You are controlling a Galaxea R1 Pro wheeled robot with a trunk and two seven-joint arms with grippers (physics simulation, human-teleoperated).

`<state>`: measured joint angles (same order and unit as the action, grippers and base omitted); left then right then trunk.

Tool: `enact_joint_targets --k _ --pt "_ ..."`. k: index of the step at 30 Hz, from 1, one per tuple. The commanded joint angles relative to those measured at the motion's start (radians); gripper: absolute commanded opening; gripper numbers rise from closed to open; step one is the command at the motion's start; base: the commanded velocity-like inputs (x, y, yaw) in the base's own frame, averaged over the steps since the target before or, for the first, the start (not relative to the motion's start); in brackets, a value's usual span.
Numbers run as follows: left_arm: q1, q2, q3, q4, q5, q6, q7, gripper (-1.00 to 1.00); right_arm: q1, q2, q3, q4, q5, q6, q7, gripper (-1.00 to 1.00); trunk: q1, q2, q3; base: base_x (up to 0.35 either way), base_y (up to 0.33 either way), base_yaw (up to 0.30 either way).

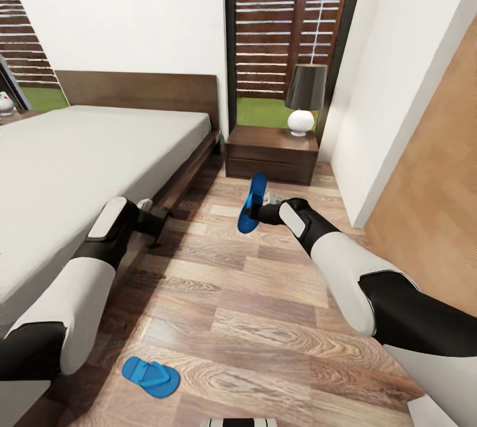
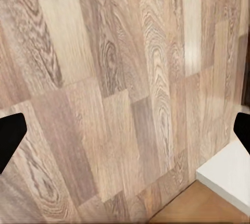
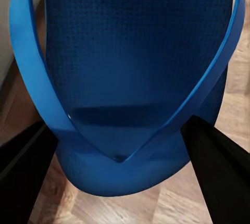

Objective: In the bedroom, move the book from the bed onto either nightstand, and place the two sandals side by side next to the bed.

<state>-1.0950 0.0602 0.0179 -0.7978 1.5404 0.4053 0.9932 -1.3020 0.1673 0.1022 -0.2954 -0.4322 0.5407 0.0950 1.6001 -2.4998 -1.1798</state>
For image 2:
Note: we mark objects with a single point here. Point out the sliding door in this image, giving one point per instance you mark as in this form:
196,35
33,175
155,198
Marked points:
200,205

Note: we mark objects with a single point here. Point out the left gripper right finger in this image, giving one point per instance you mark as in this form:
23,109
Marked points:
242,129

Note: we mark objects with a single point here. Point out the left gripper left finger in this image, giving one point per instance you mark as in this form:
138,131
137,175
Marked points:
12,130

